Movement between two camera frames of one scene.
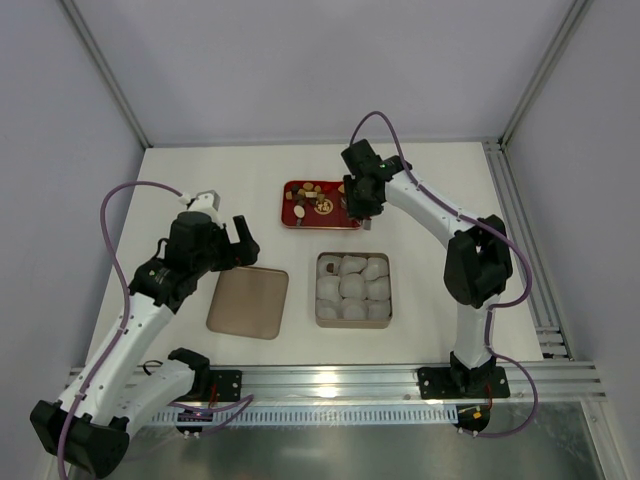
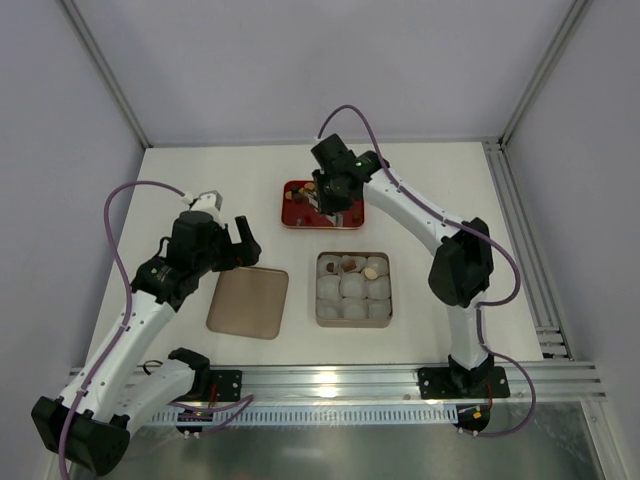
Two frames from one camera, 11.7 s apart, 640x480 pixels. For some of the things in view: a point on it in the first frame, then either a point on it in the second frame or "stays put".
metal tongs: x=366 y=223 -> x=337 y=218
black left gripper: x=232 y=248 stays put
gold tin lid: x=249 y=301 stays put
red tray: x=316 y=204 stays put
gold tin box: x=353 y=290 stays put
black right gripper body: x=361 y=206 -> x=329 y=196
